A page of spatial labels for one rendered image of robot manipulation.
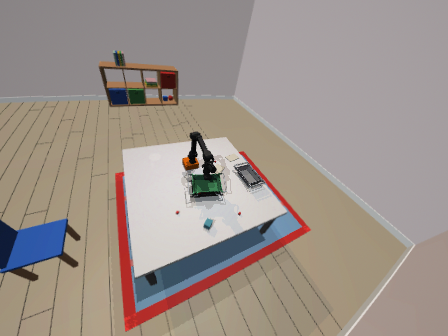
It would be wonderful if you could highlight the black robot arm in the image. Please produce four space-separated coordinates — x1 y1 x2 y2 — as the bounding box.
187 131 217 173

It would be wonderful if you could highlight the teal cube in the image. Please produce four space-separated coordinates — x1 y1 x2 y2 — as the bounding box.
203 218 213 230

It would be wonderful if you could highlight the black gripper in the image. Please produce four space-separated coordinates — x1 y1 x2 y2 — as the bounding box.
202 164 212 180

